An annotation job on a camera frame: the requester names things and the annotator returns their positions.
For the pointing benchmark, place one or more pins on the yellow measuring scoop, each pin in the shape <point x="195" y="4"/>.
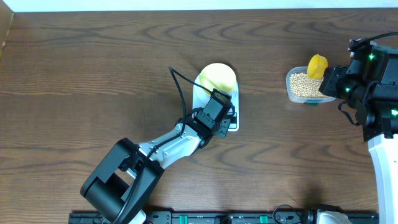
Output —
<point x="317" y="67"/>

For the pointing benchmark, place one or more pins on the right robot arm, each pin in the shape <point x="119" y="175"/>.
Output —
<point x="378" y="118"/>

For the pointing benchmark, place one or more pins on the clear plastic container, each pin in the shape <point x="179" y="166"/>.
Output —
<point x="296" y="99"/>

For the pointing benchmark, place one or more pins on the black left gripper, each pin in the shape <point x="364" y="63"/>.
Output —
<point x="222" y="132"/>

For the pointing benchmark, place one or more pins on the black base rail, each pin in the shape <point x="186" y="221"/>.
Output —
<point x="283" y="214"/>

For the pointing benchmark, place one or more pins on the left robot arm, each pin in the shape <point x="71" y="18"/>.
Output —
<point x="122" y="182"/>

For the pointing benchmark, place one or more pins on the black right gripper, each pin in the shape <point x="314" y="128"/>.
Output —
<point x="333" y="74"/>

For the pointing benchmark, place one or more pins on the white digital kitchen scale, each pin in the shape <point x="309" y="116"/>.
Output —
<point x="201" y="98"/>

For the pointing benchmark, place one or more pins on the soybeans pile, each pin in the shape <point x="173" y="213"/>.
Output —
<point x="303" y="86"/>

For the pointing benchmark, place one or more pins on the yellow plastic bowl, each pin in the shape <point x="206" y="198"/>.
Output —
<point x="219" y="76"/>

